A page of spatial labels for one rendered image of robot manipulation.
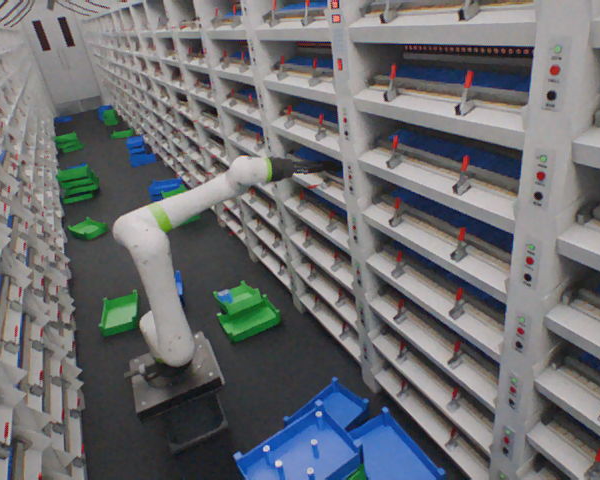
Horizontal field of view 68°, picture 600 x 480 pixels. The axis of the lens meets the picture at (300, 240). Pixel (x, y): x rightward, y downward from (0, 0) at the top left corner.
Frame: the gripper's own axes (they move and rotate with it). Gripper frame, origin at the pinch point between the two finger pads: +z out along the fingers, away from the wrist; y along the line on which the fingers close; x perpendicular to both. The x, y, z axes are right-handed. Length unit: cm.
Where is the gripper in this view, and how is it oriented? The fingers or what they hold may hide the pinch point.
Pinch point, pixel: (326, 165)
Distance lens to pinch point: 181.4
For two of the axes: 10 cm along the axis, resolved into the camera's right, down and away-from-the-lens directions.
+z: 8.8, -1.4, 4.5
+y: -4.6, -3.7, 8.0
